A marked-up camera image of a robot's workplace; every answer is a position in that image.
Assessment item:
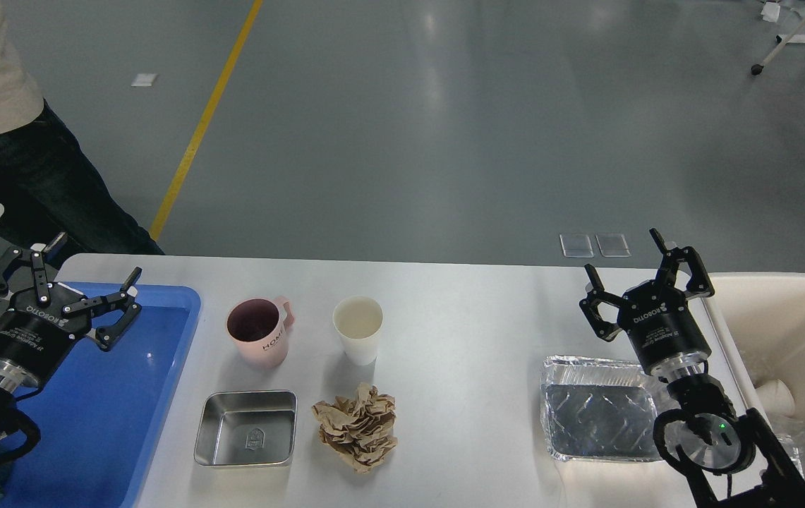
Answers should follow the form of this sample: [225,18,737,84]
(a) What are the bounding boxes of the clear floor plate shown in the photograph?
[559,234,595,258]
[595,234,631,258]

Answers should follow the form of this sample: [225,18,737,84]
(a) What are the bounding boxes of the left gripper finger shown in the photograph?
[61,267,142,351]
[0,232,68,303]

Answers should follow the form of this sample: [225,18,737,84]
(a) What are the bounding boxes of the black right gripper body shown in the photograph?
[624,281,711,376]

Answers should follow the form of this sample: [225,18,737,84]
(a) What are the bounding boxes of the left clear floor plate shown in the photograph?
[559,234,595,258]

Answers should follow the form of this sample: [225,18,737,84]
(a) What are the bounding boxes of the stainless steel rectangular tray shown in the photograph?
[195,390,298,468]

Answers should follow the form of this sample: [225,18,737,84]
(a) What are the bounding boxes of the aluminium foil tray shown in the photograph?
[540,355,677,463]

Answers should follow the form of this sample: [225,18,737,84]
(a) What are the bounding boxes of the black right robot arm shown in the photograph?
[579,229,805,507]

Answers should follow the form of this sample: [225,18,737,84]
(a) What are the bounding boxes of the white paper cup in bin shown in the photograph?
[755,379,797,418]

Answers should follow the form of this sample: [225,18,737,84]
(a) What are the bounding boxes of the blue plastic tray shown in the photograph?
[0,285,201,507]

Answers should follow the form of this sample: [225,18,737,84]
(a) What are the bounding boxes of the person in beige sweater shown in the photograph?
[0,4,162,265]

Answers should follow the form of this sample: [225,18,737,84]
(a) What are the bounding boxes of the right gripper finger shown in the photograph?
[579,264,630,343]
[649,228,715,300]

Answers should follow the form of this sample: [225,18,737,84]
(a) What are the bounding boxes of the beige plastic bin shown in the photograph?
[708,272,805,422]

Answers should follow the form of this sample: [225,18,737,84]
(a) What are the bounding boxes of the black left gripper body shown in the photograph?
[0,283,92,388]

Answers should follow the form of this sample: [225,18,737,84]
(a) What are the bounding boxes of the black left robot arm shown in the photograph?
[0,234,142,466]

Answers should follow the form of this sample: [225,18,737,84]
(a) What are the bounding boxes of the pink mug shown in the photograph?
[226,296,293,368]

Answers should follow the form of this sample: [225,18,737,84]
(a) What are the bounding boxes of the right clear floor plate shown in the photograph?
[595,234,631,258]

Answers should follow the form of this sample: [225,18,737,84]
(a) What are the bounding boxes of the crumpled brown paper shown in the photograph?
[311,383,399,475]

